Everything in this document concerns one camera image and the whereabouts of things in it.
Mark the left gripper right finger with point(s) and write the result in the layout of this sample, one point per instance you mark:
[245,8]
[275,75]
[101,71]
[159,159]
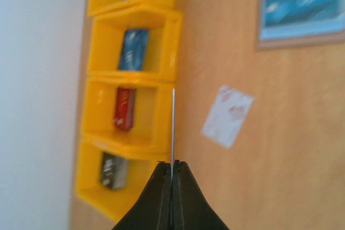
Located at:
[190,209]

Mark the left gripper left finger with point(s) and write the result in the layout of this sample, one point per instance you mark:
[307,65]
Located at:
[152,209]

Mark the grey credit card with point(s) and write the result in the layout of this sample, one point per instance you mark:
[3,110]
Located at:
[173,132]

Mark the red card stack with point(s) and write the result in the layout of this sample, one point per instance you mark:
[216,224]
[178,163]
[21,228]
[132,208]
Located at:
[123,118]

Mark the blue card stack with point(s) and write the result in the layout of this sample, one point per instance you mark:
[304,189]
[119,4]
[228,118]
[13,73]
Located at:
[133,50]

